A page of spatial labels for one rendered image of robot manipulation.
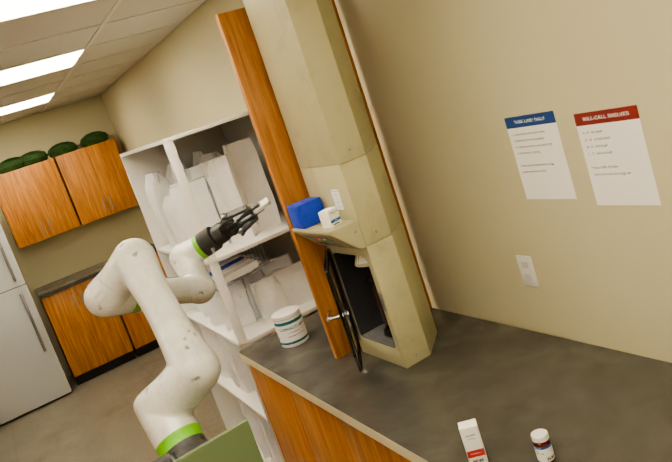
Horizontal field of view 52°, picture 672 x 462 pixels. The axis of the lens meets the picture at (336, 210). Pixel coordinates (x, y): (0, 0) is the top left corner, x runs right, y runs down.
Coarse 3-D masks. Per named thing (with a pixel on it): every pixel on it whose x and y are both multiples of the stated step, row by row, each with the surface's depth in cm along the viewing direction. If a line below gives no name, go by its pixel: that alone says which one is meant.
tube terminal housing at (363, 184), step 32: (352, 160) 233; (320, 192) 252; (352, 192) 234; (384, 192) 246; (384, 224) 240; (384, 256) 240; (384, 288) 240; (416, 288) 254; (416, 320) 246; (384, 352) 256; (416, 352) 246
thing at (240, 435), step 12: (228, 432) 172; (240, 432) 173; (252, 432) 175; (204, 444) 169; (216, 444) 170; (228, 444) 172; (240, 444) 173; (252, 444) 175; (192, 456) 167; (204, 456) 168; (216, 456) 170; (228, 456) 172; (240, 456) 173; (252, 456) 175
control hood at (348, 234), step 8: (320, 224) 248; (344, 224) 235; (352, 224) 234; (296, 232) 255; (304, 232) 249; (312, 232) 242; (320, 232) 236; (328, 232) 231; (336, 232) 231; (344, 232) 232; (352, 232) 234; (360, 232) 235; (312, 240) 260; (336, 240) 236; (344, 240) 232; (352, 240) 234; (360, 240) 235; (352, 248) 240; (360, 248) 235
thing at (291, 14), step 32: (256, 0) 239; (288, 0) 222; (320, 0) 232; (256, 32) 248; (288, 32) 227; (320, 32) 227; (288, 64) 236; (320, 64) 228; (288, 96) 245; (320, 96) 228; (352, 96) 239; (288, 128) 255; (320, 128) 233; (352, 128) 233; (320, 160) 242
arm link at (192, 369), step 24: (144, 240) 201; (120, 264) 195; (144, 264) 194; (120, 288) 199; (144, 288) 190; (168, 288) 192; (144, 312) 189; (168, 312) 185; (168, 336) 181; (192, 336) 181; (168, 360) 179; (192, 360) 175; (216, 360) 179; (168, 384) 177; (192, 384) 175
